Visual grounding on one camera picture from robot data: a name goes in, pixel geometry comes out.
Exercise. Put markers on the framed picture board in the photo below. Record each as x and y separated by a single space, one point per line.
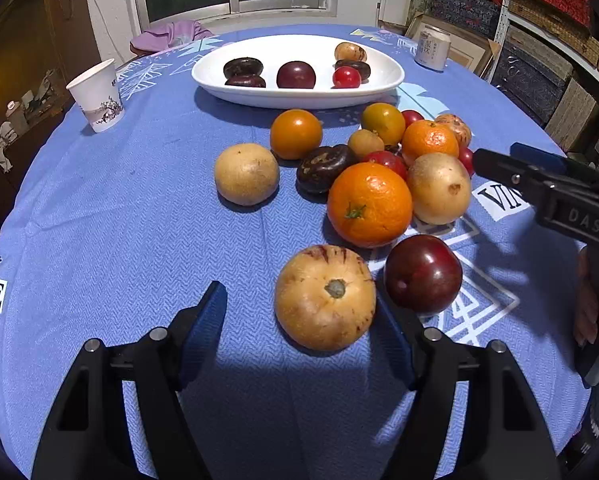
472 51

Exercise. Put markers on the white oval plate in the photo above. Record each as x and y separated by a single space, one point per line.
273 52

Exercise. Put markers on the blue printed tablecloth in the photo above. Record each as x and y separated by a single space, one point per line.
112 233

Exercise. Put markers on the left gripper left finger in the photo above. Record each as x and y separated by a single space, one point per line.
86 433

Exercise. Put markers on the tan round fruit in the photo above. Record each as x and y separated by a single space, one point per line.
246 174

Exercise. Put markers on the white storage shelf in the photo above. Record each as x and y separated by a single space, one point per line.
506 17

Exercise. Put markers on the dark flat fruit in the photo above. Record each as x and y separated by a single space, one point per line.
363 68
245 66
248 81

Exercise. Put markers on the wooden glass cabinet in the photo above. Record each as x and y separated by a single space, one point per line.
37 36

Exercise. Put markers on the person's right hand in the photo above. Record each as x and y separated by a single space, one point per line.
587 307

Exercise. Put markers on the white beverage can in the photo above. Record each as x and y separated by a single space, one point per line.
433 48

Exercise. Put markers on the dark red plum on plate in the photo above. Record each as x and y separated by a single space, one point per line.
296 75

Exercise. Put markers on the dark red plum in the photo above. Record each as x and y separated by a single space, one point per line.
422 274
296 75

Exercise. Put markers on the dark flat fruit lower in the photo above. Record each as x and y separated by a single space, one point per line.
248 81

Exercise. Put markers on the striped pepino melon on plate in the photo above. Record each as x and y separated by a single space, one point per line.
347 51

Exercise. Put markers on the small brown longan fruit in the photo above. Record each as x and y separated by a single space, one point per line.
364 142

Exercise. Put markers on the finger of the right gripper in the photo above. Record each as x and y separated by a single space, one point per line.
512 173
552 163

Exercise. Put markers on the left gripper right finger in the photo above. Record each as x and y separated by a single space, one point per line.
504 434

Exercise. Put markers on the red cherry tomato on plate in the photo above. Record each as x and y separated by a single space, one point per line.
346 78

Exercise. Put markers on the large pepino melon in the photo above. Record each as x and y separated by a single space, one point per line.
325 298

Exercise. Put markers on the large orange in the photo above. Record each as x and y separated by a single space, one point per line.
426 137

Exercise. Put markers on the striped pepino melon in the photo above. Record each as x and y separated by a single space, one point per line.
347 51
462 131

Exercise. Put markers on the yellow orange tomato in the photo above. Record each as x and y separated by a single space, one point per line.
385 120

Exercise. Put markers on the white paper cup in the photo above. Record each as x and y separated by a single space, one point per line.
96 93

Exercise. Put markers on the tan passion fruit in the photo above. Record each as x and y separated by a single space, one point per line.
440 188

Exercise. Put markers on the dark flat fruit upper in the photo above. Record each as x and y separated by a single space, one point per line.
245 66

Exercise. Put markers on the dark purple mangosteen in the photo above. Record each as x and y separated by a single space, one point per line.
319 169

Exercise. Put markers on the orange mandarin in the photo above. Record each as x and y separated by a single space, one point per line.
369 205

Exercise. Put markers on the dark flat fruit right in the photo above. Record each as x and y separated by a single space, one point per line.
363 68

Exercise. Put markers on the orange persimmon tomato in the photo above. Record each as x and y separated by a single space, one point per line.
294 134

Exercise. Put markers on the purple cloth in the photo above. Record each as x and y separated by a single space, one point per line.
169 35

